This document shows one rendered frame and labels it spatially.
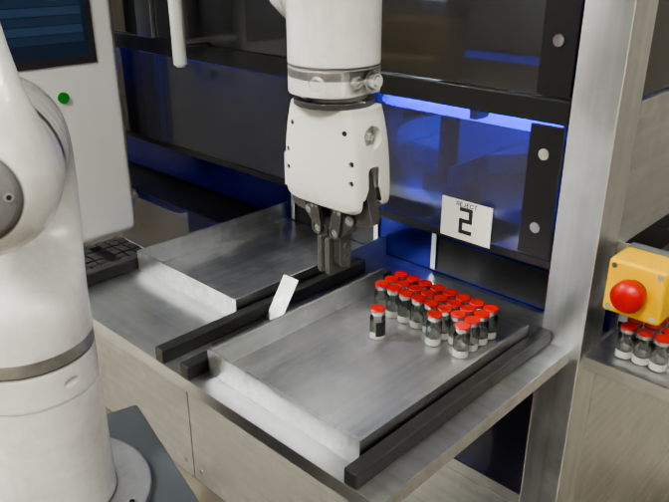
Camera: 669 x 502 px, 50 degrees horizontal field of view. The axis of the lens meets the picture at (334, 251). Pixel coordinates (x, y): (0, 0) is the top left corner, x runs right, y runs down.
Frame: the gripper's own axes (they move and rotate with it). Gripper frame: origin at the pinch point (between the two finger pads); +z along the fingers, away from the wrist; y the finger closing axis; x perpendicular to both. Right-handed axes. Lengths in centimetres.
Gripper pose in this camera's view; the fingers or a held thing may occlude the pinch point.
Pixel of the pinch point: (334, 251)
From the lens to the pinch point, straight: 71.6
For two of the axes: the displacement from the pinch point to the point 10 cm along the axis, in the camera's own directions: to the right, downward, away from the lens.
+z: 0.0, 9.2, 4.0
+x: -6.9, 2.9, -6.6
